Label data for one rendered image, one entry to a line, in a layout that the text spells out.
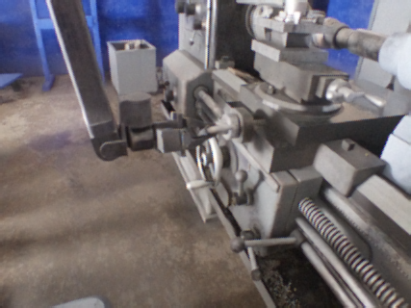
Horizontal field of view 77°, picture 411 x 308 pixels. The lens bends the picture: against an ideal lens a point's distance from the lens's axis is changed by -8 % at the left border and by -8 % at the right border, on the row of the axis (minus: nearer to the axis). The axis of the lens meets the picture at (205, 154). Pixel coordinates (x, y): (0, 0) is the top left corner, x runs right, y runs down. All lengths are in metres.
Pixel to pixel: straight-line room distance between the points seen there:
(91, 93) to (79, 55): 0.07
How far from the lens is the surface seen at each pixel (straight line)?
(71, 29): 0.55
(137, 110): 0.59
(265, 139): 0.71
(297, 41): 0.86
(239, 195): 0.81
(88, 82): 0.57
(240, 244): 0.70
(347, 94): 0.69
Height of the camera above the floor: 1.20
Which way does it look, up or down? 32 degrees down
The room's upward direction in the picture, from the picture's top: 3 degrees clockwise
